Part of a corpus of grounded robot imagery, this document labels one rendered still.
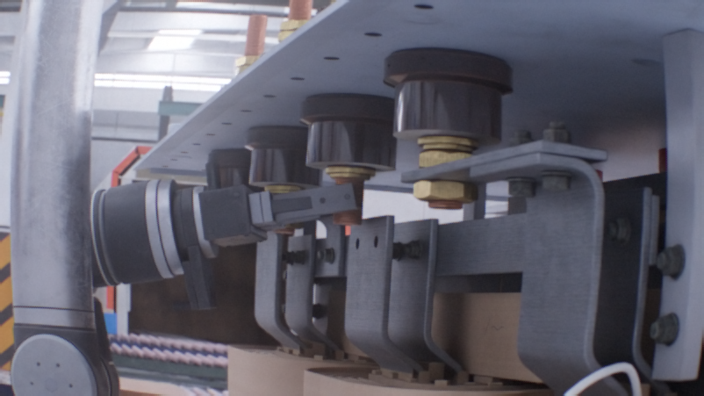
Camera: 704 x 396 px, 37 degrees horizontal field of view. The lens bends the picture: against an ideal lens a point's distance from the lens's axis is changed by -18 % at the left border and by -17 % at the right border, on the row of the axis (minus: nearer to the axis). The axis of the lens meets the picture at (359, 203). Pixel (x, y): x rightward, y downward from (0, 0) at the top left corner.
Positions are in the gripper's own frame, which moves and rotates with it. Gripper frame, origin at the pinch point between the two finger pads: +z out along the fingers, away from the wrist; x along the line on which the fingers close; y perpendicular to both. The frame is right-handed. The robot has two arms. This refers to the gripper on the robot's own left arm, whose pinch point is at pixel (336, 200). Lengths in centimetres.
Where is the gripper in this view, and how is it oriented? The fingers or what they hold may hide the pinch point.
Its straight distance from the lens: 125.5
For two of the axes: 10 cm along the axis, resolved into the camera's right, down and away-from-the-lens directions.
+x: 0.5, 0.8, 10.0
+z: 9.9, -1.6, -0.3
